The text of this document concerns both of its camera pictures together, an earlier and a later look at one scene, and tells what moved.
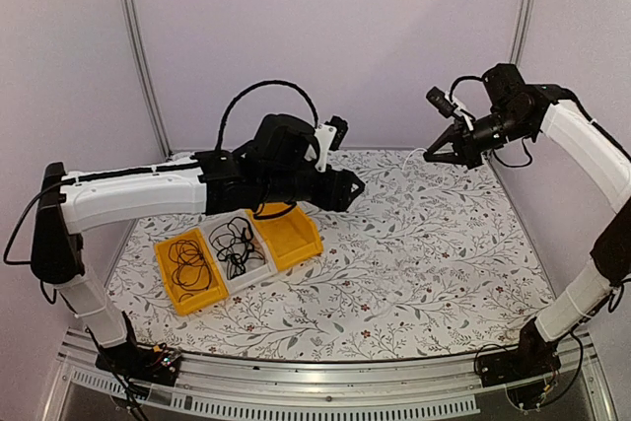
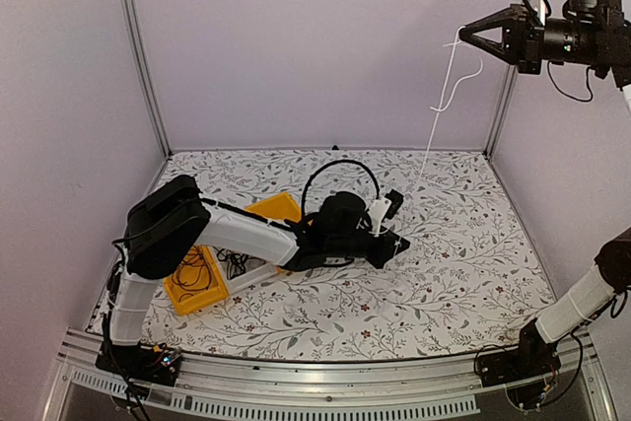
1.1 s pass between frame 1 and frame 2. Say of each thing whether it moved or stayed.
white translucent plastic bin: stayed
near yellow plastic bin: stayed
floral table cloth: stayed
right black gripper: moved
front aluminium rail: stayed
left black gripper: moved
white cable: moved
